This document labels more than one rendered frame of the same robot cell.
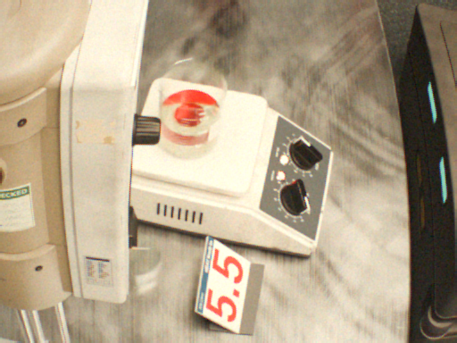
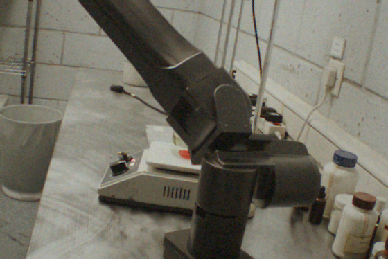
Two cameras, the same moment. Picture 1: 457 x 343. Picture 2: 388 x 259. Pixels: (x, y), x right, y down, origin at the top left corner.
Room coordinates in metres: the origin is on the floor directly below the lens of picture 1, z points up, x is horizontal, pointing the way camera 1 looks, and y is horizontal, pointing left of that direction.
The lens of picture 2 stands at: (1.53, -0.03, 1.14)
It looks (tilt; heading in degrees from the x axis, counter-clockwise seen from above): 17 degrees down; 175
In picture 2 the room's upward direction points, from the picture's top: 9 degrees clockwise
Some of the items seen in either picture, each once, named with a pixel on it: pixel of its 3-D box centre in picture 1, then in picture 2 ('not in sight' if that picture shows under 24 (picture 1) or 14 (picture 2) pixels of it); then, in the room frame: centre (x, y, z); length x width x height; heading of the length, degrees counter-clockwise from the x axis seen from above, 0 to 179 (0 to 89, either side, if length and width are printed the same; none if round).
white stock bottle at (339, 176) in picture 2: not in sight; (337, 184); (0.67, 0.35, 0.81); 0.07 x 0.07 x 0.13
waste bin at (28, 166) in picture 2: not in sight; (28, 152); (-0.84, -0.63, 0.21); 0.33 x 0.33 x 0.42
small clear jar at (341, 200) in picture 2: not in sight; (346, 216); (0.74, 0.35, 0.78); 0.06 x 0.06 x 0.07
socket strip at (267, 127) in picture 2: not in sight; (258, 112); (-0.02, 0.31, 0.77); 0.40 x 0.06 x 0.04; 7
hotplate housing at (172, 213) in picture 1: (220, 165); (163, 176); (0.67, 0.01, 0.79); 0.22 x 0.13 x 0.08; 87
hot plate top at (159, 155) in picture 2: (197, 133); (181, 156); (0.67, 0.03, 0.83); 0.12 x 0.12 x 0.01; 87
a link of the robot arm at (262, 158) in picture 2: not in sight; (231, 182); (1.06, 0.06, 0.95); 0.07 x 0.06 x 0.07; 109
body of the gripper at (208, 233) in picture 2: not in sight; (215, 235); (1.06, 0.06, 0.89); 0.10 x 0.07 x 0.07; 34
